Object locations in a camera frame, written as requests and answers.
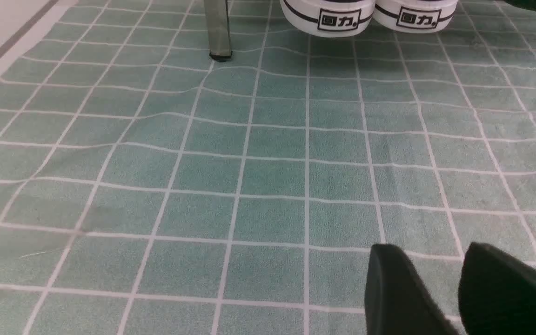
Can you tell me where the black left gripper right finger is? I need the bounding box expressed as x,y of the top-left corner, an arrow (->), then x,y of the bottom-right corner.
458,242 -> 536,335

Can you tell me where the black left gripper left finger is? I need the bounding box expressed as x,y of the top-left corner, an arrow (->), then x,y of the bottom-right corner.
364,244 -> 458,335

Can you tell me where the black canvas sneaker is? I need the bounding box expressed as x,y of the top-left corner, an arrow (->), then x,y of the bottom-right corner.
280,0 -> 375,38
374,0 -> 459,34

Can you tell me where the steel shoe rack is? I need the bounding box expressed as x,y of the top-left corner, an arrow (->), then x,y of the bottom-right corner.
203,0 -> 232,63

